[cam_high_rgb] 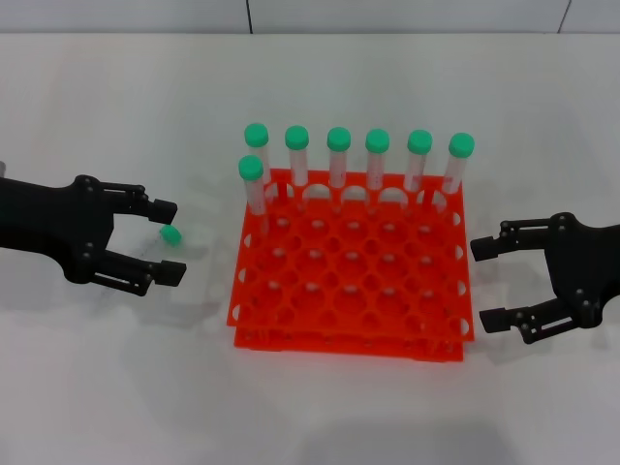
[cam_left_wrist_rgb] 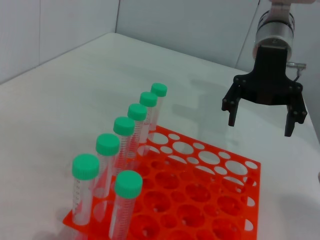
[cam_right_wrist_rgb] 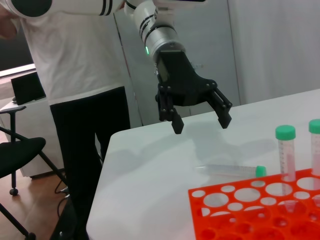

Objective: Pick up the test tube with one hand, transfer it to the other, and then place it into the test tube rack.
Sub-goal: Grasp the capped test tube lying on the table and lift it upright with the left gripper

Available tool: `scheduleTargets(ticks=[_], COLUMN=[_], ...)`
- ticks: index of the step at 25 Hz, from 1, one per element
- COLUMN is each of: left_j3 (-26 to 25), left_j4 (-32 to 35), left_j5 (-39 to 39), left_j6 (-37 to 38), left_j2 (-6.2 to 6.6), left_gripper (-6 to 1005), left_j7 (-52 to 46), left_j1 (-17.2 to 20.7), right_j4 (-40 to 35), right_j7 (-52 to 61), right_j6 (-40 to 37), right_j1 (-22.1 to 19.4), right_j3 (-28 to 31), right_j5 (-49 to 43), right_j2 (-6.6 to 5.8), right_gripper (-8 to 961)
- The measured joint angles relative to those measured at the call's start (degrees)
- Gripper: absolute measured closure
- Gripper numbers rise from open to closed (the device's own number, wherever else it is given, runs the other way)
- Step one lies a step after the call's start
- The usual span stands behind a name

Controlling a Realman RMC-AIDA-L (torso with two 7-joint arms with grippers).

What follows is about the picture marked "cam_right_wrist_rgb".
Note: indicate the orange plastic test tube rack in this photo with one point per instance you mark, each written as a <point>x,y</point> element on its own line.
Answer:
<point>262,232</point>

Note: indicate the person in white T-shirt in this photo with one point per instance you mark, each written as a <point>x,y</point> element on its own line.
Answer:
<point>75,62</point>

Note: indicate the green capped clear test tube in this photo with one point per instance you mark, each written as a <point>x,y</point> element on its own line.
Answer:
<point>285,135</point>
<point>315,130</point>
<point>232,170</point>

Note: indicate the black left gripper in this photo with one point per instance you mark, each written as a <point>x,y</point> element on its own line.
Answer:
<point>182,82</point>

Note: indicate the black office chair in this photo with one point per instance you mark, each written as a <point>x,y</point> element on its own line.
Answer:
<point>20,155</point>

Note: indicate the person's bare forearm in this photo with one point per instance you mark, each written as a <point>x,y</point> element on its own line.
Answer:
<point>6,30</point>

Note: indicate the black laptop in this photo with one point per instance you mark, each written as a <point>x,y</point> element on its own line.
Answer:
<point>27,87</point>

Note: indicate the white low cabinet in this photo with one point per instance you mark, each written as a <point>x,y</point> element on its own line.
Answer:
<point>35,122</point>

